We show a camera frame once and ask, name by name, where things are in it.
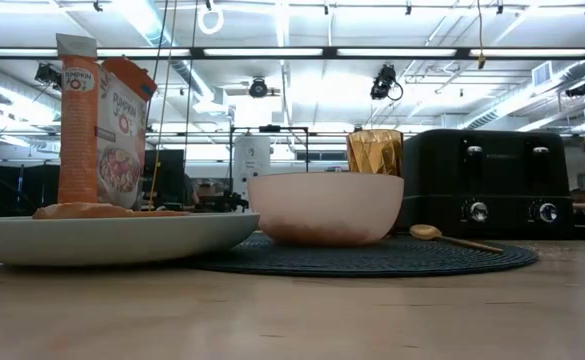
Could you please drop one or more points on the pale pink bowl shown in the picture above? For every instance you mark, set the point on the pale pink bowl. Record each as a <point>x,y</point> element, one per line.
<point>324,210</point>

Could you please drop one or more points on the amber faceted glass tumbler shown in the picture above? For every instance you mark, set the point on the amber faceted glass tumbler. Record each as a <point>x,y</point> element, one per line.
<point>374,152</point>

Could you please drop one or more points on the gold spoon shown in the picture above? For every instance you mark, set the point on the gold spoon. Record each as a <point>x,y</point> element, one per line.
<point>424,231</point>

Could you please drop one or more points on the white plate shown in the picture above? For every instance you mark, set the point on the white plate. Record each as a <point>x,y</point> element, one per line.
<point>107,240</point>

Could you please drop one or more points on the toasted bread slice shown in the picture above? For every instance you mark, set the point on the toasted bread slice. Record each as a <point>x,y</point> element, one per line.
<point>82,211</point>

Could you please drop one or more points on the orange pumpkin cereal box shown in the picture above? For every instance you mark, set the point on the orange pumpkin cereal box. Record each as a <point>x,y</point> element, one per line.
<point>79,125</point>

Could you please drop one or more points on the round dark blue placemat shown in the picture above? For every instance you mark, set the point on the round dark blue placemat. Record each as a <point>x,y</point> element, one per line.
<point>372,257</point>

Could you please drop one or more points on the dark background monitor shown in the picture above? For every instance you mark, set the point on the dark background monitor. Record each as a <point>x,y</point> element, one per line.
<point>167,175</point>

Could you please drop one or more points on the black four-slot toaster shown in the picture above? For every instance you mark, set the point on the black four-slot toaster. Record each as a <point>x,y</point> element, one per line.
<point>487,185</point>

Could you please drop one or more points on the white ceiling vent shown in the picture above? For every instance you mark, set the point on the white ceiling vent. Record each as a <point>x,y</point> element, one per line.
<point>542,73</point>

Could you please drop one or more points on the black ceiling device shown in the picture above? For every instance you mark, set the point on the black ceiling device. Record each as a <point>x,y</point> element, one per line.
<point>578,90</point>

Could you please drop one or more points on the round black ceiling camera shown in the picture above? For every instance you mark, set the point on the round black ceiling camera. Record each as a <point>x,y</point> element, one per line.
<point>258,88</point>

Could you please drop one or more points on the small black ceiling camera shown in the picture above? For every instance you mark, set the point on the small black ceiling camera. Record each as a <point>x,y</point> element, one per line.
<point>47,75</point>

